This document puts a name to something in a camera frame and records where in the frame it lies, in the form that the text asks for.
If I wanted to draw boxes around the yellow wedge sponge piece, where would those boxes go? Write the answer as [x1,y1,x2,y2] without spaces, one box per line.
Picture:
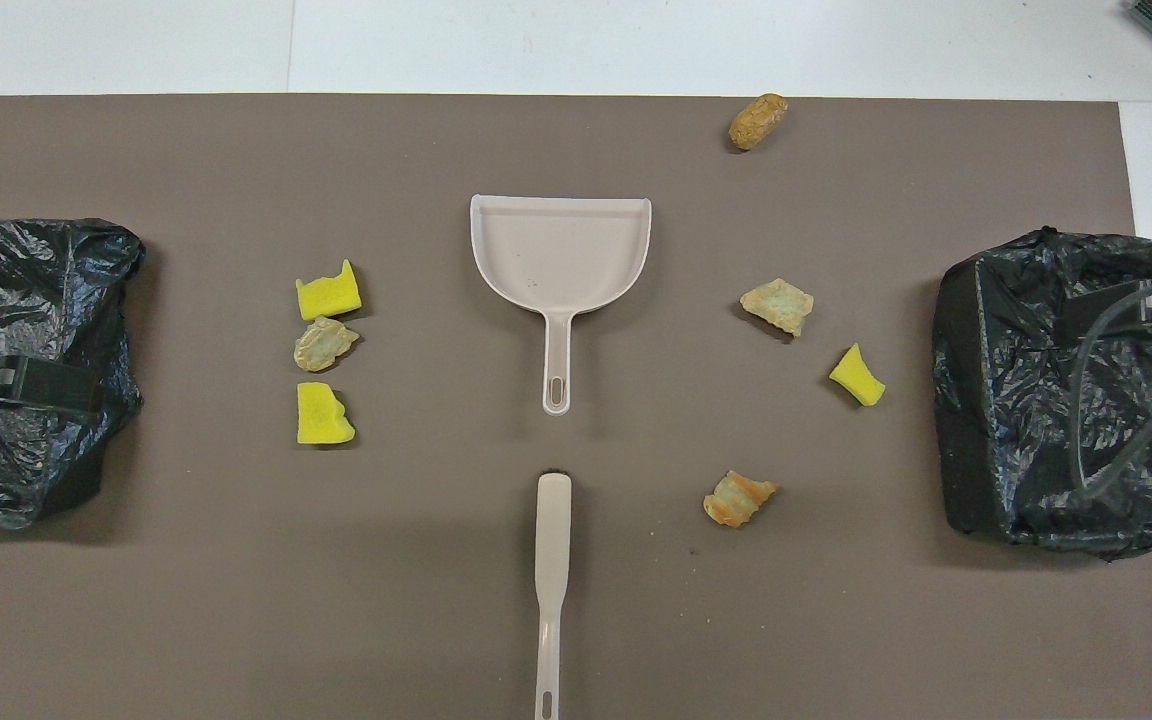
[828,343,887,408]

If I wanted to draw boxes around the yellow rectangular sponge piece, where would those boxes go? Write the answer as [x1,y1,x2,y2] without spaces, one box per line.
[296,382,357,447]

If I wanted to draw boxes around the beige torn sponge piece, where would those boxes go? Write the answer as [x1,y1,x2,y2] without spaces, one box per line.
[294,316,361,374]

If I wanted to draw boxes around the notched yellow sponge piece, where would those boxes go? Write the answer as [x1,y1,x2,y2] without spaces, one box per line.
[296,259,363,323]

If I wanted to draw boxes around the pale greenish beige sponge piece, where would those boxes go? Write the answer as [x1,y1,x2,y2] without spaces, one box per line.
[740,277,816,339]

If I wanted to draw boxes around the brown oval sponge piece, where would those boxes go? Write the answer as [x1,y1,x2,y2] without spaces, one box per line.
[729,93,790,153]

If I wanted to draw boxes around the beige hand brush black bristles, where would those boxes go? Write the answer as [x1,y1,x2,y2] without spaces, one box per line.
[534,468,573,720]

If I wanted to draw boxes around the beige plastic dustpan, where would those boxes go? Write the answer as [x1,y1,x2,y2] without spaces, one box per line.
[469,194,654,417]

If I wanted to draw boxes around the black bag lined bin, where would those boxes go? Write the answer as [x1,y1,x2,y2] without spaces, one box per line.
[0,218,147,531]
[933,228,1152,561]

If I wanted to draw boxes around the brown table mat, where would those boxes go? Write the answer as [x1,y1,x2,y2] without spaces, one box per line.
[0,95,1152,720]

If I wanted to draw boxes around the orange striped sponge piece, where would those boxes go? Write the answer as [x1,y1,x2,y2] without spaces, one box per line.
[702,470,779,529]

